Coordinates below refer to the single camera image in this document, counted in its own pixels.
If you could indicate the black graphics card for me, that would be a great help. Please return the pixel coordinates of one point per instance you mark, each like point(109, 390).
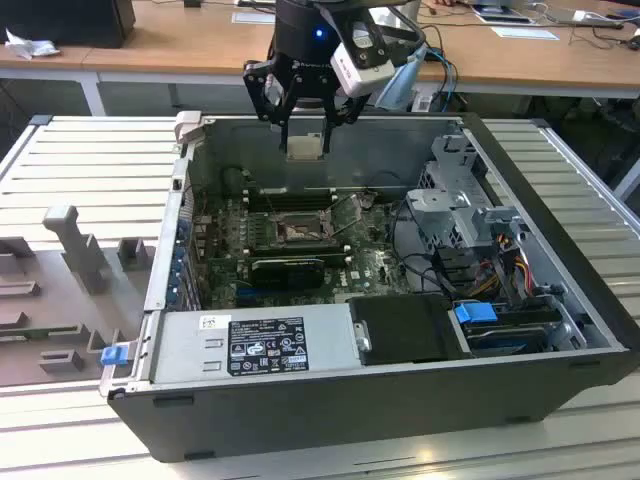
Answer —
point(287, 274)

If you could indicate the wooden desk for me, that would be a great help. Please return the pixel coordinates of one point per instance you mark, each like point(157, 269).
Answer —
point(200, 45)

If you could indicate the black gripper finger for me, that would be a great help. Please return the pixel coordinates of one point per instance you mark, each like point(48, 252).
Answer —
point(345, 110)
point(265, 95)

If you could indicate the blue disk carrier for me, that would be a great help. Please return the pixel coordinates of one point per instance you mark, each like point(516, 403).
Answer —
point(475, 312)

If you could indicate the CPU socket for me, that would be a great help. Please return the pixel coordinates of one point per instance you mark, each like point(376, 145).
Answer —
point(300, 230)

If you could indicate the black plastic shroud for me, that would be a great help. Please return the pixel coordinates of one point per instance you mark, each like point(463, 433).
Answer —
point(405, 330)

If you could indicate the grey power supply unit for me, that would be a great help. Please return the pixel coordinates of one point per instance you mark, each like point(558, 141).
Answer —
point(185, 345)

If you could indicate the silver CPU plate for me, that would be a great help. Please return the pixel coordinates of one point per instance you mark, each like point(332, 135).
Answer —
point(305, 147)

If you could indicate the green motherboard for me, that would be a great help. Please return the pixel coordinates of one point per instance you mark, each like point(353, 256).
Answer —
point(370, 260)

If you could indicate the grey parts rack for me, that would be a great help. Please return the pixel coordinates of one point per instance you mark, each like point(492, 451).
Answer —
point(100, 300)

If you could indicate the black RAM slots bank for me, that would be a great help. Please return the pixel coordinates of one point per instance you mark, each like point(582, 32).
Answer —
point(300, 251)
point(295, 199)

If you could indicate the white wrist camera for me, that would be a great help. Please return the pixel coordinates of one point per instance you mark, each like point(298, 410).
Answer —
point(365, 70)

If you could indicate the blue case latch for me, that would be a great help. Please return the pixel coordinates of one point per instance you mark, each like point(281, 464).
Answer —
point(114, 356)

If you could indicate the black cylinder capacitor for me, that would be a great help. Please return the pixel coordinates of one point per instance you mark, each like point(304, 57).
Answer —
point(232, 180)

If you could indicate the green RAM stick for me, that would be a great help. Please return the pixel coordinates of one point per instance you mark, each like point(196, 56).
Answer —
point(25, 334)

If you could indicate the black open PC case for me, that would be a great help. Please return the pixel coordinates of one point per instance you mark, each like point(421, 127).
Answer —
point(300, 420)

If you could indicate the black box on desk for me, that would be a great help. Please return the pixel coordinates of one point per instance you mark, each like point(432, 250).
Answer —
point(65, 22)

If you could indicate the metal drive cage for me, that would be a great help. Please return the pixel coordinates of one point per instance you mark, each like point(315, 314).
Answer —
point(450, 210)

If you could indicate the crumpled white paper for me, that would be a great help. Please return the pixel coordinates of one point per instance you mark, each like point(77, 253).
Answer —
point(30, 46)

